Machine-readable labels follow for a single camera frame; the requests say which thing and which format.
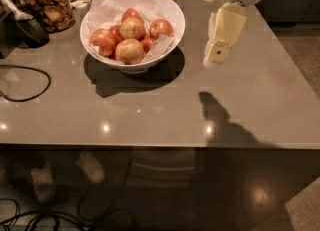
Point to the left red-yellow apple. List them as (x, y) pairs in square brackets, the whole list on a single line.
[(105, 40)]

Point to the black round device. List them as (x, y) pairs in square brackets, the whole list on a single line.
[(31, 34)]

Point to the white spoon handle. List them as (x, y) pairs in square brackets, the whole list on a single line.
[(18, 14)]

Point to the back red apple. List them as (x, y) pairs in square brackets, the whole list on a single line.
[(131, 13)]

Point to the small red apple middle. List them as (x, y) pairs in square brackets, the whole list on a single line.
[(115, 31)]

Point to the yellow-red apple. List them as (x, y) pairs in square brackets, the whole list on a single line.
[(129, 51)]

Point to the white slipper left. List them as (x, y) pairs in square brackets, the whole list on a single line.
[(43, 183)]

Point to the white slipper right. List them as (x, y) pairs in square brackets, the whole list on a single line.
[(91, 167)]

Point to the white slipper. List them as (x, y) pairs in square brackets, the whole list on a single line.
[(91, 167), (43, 183)]

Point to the small red apple right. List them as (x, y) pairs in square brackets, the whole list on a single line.
[(147, 43)]

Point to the small red apple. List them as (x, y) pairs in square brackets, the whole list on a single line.
[(115, 31), (147, 43)]

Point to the white paper bowl liner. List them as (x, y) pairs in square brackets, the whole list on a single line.
[(132, 35)]

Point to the centre yellow apple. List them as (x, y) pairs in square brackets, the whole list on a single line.
[(132, 28)]

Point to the white ceramic bowl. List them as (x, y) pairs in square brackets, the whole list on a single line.
[(105, 13)]

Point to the glass jar of dried chips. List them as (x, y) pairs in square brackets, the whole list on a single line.
[(46, 5)]

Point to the small white items behind bowl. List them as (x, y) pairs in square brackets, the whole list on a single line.
[(80, 4)]

